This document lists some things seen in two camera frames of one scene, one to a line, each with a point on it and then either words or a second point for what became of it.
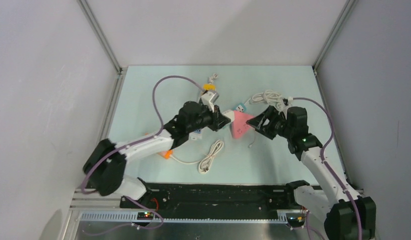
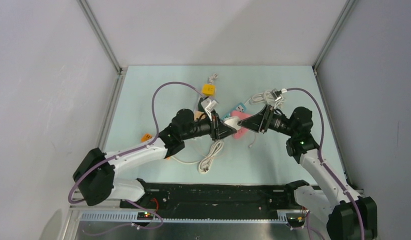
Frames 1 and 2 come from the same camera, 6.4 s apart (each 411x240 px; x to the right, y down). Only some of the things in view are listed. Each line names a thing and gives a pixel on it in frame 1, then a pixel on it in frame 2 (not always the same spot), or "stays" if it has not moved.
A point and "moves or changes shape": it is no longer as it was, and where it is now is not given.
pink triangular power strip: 239,126 stays
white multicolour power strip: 197,134 moves or changes shape
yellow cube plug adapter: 209,87 stays
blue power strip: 241,107 stays
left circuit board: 145,215 stays
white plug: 230,114 -> 233,121
